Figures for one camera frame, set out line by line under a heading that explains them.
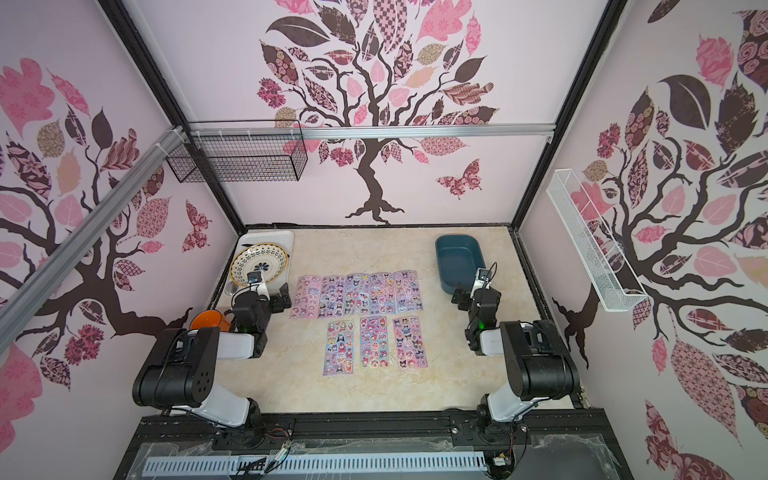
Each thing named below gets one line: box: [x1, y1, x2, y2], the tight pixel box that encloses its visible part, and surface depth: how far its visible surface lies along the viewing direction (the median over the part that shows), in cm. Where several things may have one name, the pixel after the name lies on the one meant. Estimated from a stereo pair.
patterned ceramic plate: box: [230, 244, 288, 286], surface depth 110 cm
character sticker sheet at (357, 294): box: [344, 273, 371, 316], surface depth 102 cm
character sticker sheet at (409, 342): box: [393, 316, 428, 369], surface depth 91 cm
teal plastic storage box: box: [435, 234, 486, 294], surface depth 112 cm
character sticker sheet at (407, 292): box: [393, 270, 424, 313], surface depth 102 cm
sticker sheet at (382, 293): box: [370, 272, 396, 315], surface depth 102 cm
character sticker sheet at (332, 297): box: [318, 275, 346, 319], surface depth 102 cm
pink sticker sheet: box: [289, 275, 321, 319], surface depth 102 cm
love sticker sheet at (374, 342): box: [360, 316, 389, 368], surface depth 91 cm
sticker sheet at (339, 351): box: [323, 320, 355, 376], surface depth 89 cm
